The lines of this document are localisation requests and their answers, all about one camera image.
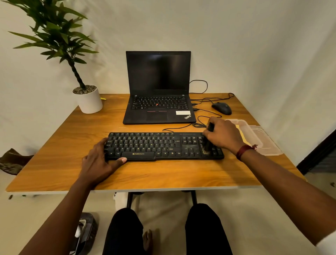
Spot person's right hand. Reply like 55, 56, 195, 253
202, 117, 246, 156

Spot person's left hand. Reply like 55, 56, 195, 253
78, 138, 128, 188

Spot yellow cloth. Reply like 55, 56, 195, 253
235, 125, 252, 146

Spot black cleaning brush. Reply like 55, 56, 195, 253
201, 122, 215, 154

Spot clear plastic container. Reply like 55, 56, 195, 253
225, 119, 263, 156

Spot clear lid with orange clips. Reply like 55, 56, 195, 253
248, 125, 283, 157

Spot black keyboard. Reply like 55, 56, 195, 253
104, 132, 225, 161

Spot person's right forearm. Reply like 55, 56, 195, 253
240, 150, 336, 246

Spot person's left forearm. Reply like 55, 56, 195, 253
20, 181, 91, 255

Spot person's bare foot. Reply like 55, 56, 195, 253
142, 229, 153, 255

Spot person's black trousers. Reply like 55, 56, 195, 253
102, 204, 233, 255

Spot person's white shirt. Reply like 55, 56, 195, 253
316, 231, 336, 255

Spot red wrist band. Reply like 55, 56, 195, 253
236, 144, 258, 161

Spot black computer mouse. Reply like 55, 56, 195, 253
211, 102, 232, 116

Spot black woven basket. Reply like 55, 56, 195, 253
69, 212, 99, 255

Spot white plant pot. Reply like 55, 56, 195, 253
72, 85, 103, 115

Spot brown patterned bag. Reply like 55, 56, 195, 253
0, 148, 34, 176

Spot black laptop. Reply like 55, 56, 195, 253
123, 51, 197, 125

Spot green leafy plant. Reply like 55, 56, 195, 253
1, 0, 99, 90

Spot black mouse cable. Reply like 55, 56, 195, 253
190, 92, 235, 105

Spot black laptop charger cable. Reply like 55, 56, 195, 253
189, 80, 208, 94

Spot black door frame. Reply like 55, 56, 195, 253
296, 130, 336, 176

